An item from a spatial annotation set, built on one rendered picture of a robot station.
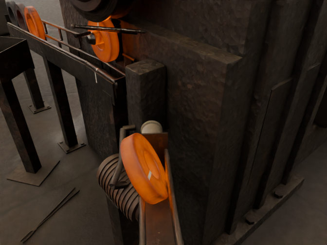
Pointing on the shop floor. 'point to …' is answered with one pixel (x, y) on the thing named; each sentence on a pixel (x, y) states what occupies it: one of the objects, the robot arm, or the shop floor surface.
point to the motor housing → (120, 203)
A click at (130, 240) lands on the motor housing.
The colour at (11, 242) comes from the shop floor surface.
